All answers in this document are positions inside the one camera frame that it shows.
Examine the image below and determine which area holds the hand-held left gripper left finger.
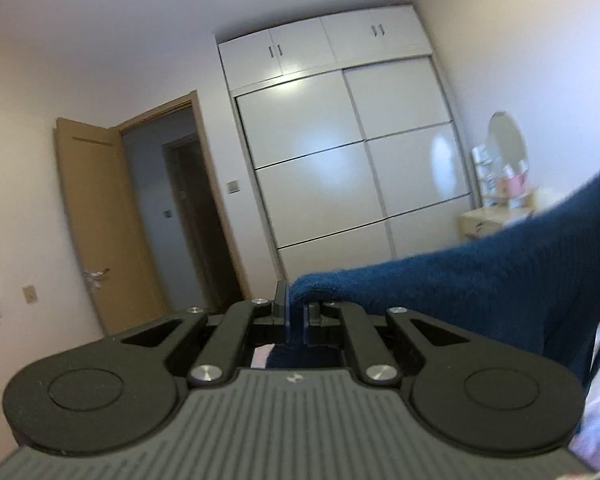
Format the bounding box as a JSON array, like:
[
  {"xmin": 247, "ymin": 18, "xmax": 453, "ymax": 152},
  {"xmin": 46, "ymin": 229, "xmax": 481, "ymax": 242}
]
[{"xmin": 121, "ymin": 281, "xmax": 294, "ymax": 387}]

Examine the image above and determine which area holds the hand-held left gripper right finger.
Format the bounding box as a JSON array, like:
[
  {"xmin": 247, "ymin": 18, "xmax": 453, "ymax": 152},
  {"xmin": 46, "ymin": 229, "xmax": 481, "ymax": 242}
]
[{"xmin": 304, "ymin": 301, "xmax": 473, "ymax": 387}]

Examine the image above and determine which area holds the dark blue knit sweater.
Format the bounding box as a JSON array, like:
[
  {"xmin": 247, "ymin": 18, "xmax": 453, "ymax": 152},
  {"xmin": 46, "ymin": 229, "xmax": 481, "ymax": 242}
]
[{"xmin": 267, "ymin": 152, "xmax": 600, "ymax": 396}]

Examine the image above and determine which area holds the dark hallway door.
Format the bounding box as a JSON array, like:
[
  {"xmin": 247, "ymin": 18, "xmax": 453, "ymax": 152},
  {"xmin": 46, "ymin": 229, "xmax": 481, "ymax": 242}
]
[{"xmin": 162, "ymin": 137, "xmax": 242, "ymax": 311}]

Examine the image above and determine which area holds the white wardrobe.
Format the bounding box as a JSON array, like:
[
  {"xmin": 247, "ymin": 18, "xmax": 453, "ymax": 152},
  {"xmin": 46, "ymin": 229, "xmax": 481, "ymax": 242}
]
[{"xmin": 215, "ymin": 4, "xmax": 483, "ymax": 306}]

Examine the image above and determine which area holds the cream dressing table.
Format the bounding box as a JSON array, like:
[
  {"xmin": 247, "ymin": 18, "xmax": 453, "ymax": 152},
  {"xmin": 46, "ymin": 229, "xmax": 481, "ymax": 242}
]
[{"xmin": 457, "ymin": 187, "xmax": 556, "ymax": 242}]

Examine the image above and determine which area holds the wooden door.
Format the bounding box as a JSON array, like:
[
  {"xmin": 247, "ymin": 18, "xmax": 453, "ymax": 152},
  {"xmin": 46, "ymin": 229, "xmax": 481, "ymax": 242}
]
[{"xmin": 55, "ymin": 117, "xmax": 168, "ymax": 336}]

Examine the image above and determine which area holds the small cosmetics shelf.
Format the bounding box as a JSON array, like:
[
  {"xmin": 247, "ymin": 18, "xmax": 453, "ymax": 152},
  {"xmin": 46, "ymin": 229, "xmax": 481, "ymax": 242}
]
[{"xmin": 471, "ymin": 144, "xmax": 498, "ymax": 208}]

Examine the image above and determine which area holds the pink box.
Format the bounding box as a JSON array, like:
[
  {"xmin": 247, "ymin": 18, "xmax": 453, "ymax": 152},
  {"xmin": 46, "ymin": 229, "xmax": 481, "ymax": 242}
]
[{"xmin": 500, "ymin": 162, "xmax": 528, "ymax": 196}]

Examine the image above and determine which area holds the oval vanity mirror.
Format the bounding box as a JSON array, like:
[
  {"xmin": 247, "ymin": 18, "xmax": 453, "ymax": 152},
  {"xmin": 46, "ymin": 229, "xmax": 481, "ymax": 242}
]
[{"xmin": 485, "ymin": 111, "xmax": 528, "ymax": 181}]

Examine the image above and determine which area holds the metal door handle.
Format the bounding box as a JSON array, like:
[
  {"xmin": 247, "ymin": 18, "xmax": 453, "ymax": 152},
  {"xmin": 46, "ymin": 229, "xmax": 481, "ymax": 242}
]
[{"xmin": 84, "ymin": 267, "xmax": 112, "ymax": 288}]

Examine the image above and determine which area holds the wooden door frame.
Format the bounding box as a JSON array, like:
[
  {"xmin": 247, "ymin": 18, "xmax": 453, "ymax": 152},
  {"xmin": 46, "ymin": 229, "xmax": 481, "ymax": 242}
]
[{"xmin": 117, "ymin": 90, "xmax": 253, "ymax": 311}]

